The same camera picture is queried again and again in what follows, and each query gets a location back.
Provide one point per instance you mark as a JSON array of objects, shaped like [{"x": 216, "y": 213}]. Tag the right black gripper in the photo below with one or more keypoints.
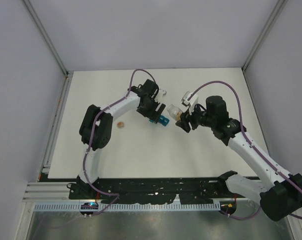
[{"x": 185, "y": 118}]

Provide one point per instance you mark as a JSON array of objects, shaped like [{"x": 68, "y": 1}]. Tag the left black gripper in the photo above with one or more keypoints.
[{"x": 153, "y": 115}]

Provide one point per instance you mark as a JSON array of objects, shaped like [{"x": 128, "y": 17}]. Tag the teal pill organizer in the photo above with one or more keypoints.
[{"x": 161, "y": 120}]

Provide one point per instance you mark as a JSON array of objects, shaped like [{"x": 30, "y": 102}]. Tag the clear pill bottle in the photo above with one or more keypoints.
[{"x": 174, "y": 112}]

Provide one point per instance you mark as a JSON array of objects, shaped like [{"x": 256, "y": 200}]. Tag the clear bottle cap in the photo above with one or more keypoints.
[{"x": 120, "y": 125}]

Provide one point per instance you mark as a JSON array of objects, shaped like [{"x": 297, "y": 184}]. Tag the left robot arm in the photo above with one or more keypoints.
[{"x": 96, "y": 128}]

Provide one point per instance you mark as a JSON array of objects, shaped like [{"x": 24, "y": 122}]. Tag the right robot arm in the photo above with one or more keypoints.
[{"x": 279, "y": 193}]

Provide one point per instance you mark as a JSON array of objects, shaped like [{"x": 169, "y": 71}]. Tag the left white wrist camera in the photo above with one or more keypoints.
[{"x": 162, "y": 93}]

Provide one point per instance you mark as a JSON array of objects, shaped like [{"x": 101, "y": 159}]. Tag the left aluminium frame post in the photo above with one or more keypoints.
[{"x": 43, "y": 33}]

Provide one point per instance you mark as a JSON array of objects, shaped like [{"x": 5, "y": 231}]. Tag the aluminium frame post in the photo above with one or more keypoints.
[
  {"x": 266, "y": 29},
  {"x": 43, "y": 33}
]

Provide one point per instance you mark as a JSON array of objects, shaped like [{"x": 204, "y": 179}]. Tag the white slotted cable duct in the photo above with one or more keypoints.
[{"x": 82, "y": 207}]

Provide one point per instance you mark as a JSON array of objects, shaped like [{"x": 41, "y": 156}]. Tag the right aluminium frame post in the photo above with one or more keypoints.
[{"x": 266, "y": 29}]

